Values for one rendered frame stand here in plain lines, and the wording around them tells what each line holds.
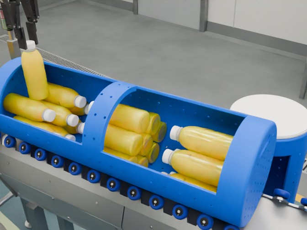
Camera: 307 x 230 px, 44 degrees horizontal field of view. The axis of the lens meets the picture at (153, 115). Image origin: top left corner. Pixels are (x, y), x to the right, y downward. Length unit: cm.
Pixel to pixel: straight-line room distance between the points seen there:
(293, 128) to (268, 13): 333
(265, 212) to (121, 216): 43
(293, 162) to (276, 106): 21
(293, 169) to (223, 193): 52
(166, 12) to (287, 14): 168
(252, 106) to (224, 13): 351
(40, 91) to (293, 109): 87
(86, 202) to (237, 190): 55
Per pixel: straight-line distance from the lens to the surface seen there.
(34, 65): 127
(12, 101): 136
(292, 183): 145
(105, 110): 106
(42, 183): 139
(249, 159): 90
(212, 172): 98
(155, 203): 112
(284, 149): 132
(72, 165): 126
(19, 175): 147
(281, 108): 144
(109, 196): 121
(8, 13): 121
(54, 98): 135
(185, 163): 100
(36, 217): 169
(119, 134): 109
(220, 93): 363
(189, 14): 513
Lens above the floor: 176
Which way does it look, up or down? 32 degrees down
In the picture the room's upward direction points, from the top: 2 degrees counter-clockwise
